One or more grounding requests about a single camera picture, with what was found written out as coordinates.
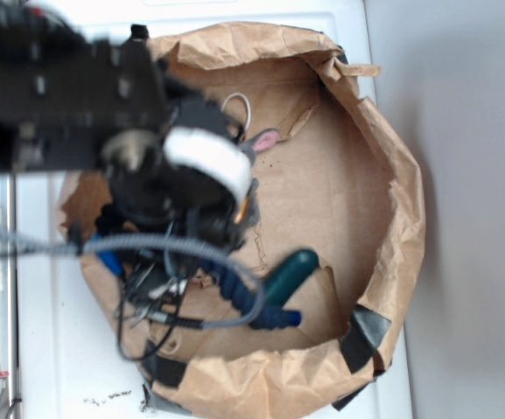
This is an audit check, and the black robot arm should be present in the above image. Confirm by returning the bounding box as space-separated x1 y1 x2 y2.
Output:
0 1 252 251

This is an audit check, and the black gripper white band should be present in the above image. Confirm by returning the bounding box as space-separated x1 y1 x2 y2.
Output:
101 84 253 251

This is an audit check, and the aluminium frame rail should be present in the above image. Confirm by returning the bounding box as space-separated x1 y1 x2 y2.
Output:
0 175 22 418

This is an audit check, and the dark green toy cucumber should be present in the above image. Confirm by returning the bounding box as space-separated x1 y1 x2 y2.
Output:
263 249 320 307

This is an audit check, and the dark blue twisted rope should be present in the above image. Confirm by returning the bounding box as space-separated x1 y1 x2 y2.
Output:
93 204 302 331

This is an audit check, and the brown paper bag bin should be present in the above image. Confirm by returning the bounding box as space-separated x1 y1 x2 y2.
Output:
55 20 426 419

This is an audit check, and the grey plush donkey toy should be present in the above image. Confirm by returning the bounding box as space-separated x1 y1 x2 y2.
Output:
220 92 281 230

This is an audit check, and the grey braided cable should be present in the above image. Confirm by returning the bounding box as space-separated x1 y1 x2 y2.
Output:
0 216 266 329

